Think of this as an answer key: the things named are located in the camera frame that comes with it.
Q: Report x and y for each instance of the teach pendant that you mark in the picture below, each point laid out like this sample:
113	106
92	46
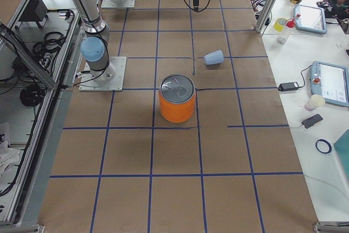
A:
310	19
330	81

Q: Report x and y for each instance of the yellow tape roll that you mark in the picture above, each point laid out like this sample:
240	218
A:
279	24

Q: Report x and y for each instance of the black power adapter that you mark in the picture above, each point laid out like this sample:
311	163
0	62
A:
288	86

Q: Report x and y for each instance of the teach pendant far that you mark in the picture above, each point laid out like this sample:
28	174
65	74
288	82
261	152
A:
310	19

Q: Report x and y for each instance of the light blue plastic cup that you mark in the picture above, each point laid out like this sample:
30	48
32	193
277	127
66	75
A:
213	58

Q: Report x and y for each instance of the white paper cup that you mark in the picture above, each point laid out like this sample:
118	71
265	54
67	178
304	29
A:
314	102

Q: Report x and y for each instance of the black smartphone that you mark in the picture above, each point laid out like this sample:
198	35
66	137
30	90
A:
311	121

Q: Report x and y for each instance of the white cloth rag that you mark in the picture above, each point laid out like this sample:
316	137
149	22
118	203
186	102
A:
9	156

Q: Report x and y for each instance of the squeeze bottle red cap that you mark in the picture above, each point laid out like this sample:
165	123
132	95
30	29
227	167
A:
286	31

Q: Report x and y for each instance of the teach pendant near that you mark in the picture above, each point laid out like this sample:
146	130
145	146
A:
330	81

